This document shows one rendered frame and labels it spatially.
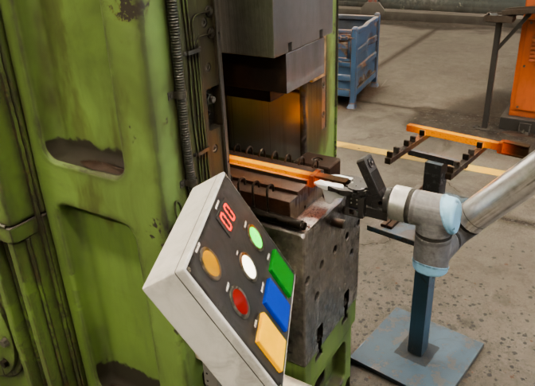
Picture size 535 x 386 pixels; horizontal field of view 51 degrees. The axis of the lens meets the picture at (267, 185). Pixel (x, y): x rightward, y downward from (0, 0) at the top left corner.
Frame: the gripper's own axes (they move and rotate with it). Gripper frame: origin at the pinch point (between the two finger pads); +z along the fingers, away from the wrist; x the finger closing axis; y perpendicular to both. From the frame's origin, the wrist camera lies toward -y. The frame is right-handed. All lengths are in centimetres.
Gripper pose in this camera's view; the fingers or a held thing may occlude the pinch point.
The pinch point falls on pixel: (321, 178)
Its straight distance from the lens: 154.0
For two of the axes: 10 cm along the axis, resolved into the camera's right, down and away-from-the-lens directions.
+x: 5.2, -4.0, 7.6
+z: -8.5, -2.0, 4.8
